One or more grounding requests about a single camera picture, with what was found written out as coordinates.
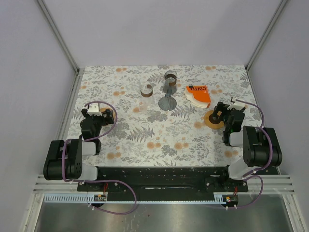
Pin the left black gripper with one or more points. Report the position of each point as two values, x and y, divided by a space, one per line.
106 121

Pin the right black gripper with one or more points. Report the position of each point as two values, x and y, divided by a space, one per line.
219 107

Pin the orange coffee filter pack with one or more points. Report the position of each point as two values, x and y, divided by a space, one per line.
198 96

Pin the grey glass carafe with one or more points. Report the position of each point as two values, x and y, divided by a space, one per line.
170 78

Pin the clear glass carafe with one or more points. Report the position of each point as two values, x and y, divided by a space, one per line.
146 90

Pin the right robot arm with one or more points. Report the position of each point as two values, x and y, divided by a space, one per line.
260 146

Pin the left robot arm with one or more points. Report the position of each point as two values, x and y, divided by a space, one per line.
64 158

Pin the clear glass dripper cone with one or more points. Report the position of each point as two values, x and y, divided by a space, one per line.
146 104

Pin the floral tablecloth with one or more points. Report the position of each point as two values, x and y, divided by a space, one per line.
162 138

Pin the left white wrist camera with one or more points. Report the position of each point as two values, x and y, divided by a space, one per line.
93 109

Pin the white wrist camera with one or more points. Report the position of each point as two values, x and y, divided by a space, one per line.
237 103
93 109

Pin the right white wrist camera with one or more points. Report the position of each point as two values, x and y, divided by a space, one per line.
237 103

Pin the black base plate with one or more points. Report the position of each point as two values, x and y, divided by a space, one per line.
114 182

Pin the white slotted cable duct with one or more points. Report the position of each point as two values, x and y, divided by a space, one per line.
106 198

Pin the aluminium front rail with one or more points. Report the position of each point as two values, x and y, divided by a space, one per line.
270 184

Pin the left aluminium frame post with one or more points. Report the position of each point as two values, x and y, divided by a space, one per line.
47 15

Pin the aluminium frame post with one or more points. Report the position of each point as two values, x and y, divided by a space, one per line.
269 28
47 15

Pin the right aluminium frame post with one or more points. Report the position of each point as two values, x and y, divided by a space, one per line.
269 28

